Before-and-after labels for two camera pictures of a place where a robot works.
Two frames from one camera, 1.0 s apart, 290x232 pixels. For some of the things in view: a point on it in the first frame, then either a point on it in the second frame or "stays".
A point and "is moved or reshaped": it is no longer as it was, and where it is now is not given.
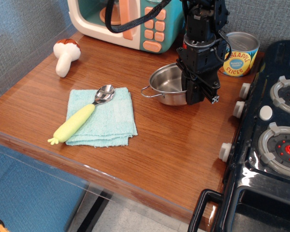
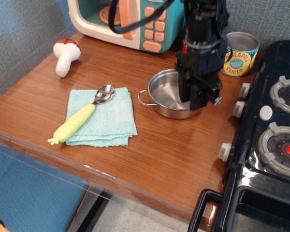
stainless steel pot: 166,80 is moved or reshaped
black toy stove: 260,191 stays
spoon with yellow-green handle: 74,123 stays
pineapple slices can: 245,47 stays
